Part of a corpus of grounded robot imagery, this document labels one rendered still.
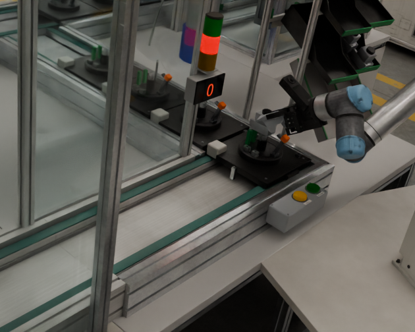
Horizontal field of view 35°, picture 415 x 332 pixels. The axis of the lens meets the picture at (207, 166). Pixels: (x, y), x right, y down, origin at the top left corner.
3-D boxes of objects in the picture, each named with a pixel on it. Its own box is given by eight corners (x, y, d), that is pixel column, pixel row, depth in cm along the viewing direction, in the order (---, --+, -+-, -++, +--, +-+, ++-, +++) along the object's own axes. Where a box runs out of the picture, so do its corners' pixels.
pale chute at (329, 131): (344, 135, 223) (353, 131, 220) (317, 143, 216) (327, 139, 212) (315, 58, 225) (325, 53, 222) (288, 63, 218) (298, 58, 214)
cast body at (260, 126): (275, 133, 203) (280, 112, 199) (267, 137, 200) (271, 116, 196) (253, 122, 207) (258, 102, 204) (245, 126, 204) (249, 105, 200)
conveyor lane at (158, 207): (304, 187, 215) (310, 161, 210) (109, 304, 157) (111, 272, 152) (237, 149, 229) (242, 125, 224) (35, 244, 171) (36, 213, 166)
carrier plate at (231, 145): (310, 164, 210) (311, 159, 209) (265, 189, 194) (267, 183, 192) (251, 133, 222) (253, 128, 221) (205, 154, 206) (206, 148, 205)
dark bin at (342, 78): (354, 79, 214) (367, 64, 209) (328, 85, 206) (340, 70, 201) (307, 17, 224) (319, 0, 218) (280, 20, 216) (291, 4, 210)
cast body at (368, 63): (369, 70, 222) (381, 55, 217) (360, 72, 219) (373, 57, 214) (354, 51, 225) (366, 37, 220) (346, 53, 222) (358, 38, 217)
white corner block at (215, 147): (225, 156, 207) (227, 145, 204) (216, 161, 203) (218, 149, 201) (214, 149, 209) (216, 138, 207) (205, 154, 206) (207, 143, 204)
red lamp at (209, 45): (221, 52, 183) (224, 35, 180) (209, 55, 179) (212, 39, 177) (207, 46, 185) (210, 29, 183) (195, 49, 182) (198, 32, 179)
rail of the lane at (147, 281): (327, 191, 215) (335, 163, 210) (126, 318, 154) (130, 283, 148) (313, 183, 218) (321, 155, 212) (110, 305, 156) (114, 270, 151)
